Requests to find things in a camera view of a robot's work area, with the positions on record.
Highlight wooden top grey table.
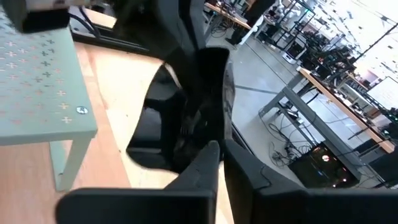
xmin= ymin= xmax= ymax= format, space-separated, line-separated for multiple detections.
xmin=259 ymin=66 xmax=396 ymax=183
xmin=203 ymin=1 xmax=253 ymax=32

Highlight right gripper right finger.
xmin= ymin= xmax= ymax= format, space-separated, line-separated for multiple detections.
xmin=223 ymin=139 xmax=398 ymax=224

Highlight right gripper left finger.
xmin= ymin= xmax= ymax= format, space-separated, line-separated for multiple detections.
xmin=55 ymin=139 xmax=221 ymax=224

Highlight mint green perforated rack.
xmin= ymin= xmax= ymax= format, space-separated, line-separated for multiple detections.
xmin=0 ymin=7 xmax=99 ymax=192

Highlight tangled black floor cables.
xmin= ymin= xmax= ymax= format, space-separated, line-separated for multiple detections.
xmin=267 ymin=119 xmax=313 ymax=167

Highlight white board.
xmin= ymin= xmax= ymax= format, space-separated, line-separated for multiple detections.
xmin=366 ymin=76 xmax=398 ymax=110

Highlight black computer tower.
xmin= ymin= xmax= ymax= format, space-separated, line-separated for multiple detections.
xmin=288 ymin=142 xmax=359 ymax=189

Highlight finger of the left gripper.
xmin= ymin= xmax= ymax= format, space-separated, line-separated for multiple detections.
xmin=114 ymin=0 xmax=203 ymax=126
xmin=161 ymin=0 xmax=206 ymax=52

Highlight person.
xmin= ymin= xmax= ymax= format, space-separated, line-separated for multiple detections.
xmin=224 ymin=0 xmax=277 ymax=46

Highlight black aluminium rig frame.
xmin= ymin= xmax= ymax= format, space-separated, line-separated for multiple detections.
xmin=68 ymin=27 xmax=153 ymax=57

